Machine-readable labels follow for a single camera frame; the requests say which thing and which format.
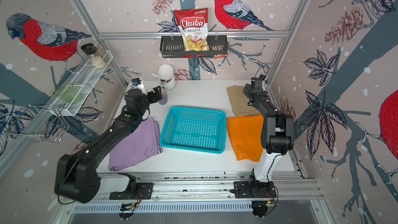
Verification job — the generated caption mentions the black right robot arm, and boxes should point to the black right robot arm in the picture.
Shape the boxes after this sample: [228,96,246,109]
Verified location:
[243,76,294,191]

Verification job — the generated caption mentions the red Chuba chips bag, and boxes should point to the red Chuba chips bag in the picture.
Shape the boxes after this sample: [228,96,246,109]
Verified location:
[174,8,209,51]

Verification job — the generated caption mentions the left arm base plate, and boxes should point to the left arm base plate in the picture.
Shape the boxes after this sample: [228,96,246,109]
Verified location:
[109,183,154,200]

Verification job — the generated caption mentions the beige pants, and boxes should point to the beige pants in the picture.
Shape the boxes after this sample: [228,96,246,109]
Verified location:
[227,86,260,117]

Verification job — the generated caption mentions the orange pants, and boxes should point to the orange pants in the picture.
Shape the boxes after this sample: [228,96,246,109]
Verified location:
[227,115,264,162]

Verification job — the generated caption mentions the green glass bowl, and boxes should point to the green glass bowl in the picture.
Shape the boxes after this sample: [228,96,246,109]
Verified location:
[54,83,82,104]

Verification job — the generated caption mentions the teal plastic basket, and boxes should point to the teal plastic basket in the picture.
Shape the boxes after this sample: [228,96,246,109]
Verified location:
[160,106,227,154]

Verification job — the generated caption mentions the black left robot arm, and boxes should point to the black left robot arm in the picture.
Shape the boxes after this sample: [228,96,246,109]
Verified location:
[55,86,162,203]

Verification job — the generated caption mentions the black lid spice jar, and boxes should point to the black lid spice jar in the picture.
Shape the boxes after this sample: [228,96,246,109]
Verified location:
[81,44,101,64]

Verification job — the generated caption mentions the purple pants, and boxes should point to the purple pants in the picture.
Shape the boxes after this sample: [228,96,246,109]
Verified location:
[108,117,163,172]

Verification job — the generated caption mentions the white wire wall shelf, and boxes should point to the white wire wall shelf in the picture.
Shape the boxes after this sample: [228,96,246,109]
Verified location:
[47,50,114,116]

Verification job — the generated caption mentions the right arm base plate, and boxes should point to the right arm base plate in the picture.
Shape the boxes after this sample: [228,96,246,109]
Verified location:
[230,181,277,199]

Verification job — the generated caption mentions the small glass spice jar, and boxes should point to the small glass spice jar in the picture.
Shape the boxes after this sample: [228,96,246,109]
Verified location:
[95,43,109,63]

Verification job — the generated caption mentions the black wire wall basket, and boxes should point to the black wire wall basket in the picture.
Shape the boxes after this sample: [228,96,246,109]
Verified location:
[160,35,228,58]

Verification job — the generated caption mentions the white ceramic jar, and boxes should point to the white ceramic jar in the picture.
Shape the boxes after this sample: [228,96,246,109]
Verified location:
[158,64,176,91]

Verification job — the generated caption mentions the wire hook rack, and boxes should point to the wire hook rack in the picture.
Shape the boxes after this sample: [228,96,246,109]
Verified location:
[1,105,69,144]

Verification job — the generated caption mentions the purple cup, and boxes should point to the purple cup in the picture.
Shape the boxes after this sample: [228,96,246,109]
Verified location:
[158,88,168,105]

